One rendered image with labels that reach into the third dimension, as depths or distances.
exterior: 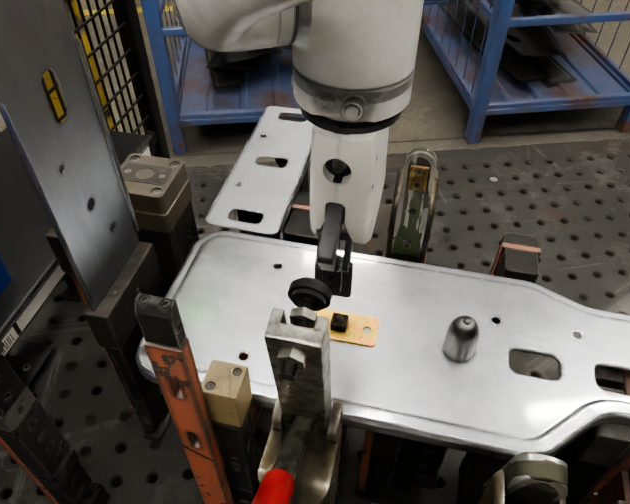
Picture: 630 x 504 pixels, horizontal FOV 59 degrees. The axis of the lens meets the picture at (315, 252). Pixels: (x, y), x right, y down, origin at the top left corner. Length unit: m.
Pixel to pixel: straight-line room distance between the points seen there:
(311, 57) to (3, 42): 0.25
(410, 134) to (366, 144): 2.31
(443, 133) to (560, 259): 1.62
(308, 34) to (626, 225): 1.05
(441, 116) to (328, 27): 2.52
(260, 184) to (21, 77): 0.36
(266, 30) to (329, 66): 0.05
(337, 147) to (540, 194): 0.96
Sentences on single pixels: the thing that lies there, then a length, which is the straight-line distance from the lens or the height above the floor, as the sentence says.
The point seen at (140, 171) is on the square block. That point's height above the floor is 1.06.
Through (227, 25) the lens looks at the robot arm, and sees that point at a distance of 0.29.
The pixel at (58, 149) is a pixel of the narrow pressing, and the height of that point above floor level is 1.19.
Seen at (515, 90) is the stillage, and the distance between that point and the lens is 2.83.
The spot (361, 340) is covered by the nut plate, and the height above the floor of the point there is 1.00.
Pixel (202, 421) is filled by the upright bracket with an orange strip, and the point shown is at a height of 1.05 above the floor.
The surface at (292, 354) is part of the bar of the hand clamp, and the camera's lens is 0.34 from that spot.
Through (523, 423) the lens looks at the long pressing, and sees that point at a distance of 0.58.
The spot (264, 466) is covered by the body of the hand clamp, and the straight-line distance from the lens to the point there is 0.48.
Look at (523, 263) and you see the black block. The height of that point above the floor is 0.99.
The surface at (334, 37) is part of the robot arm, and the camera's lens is 0.35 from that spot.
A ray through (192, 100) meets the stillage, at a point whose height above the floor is 0.16.
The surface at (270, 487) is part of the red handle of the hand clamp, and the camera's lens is 0.38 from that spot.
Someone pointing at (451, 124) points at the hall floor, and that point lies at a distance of 2.81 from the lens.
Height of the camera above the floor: 1.49
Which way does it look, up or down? 46 degrees down
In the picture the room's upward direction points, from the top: straight up
